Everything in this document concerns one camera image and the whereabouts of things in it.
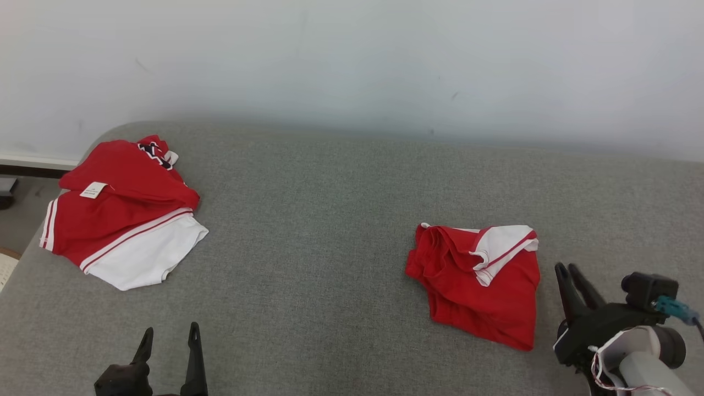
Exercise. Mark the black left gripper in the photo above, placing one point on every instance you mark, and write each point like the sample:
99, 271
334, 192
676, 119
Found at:
124, 380

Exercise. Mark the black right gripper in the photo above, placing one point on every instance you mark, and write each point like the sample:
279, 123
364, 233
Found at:
594, 330

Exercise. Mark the red white shorts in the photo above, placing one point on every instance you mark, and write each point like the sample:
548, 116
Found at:
484, 297

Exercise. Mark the red jersey black lettering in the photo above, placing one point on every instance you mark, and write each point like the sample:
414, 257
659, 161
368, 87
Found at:
121, 170

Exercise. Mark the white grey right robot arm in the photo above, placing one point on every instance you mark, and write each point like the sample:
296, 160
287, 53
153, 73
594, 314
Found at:
643, 363

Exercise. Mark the black box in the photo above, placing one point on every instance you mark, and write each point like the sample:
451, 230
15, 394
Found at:
6, 192

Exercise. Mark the white black baseboard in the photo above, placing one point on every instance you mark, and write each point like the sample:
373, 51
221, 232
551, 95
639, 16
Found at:
33, 165

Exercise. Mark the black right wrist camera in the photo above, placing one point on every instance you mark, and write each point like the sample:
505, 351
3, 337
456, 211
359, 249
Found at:
649, 291

